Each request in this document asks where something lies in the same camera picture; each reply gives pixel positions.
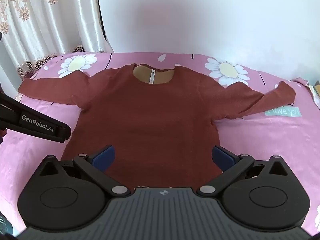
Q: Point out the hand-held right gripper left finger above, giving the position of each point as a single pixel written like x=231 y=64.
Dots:
x=105 y=155

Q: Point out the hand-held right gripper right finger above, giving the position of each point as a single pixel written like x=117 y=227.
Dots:
x=221 y=156

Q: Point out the brown towel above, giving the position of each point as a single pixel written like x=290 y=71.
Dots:
x=150 y=120

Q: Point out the pink floral bedsheet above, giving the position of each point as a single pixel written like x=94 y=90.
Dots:
x=255 y=140

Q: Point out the cream embroidered curtain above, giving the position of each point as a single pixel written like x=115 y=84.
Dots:
x=50 y=20

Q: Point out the teal mesh object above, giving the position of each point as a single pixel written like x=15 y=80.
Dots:
x=4 y=226

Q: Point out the orange board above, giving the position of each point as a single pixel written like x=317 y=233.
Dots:
x=317 y=90

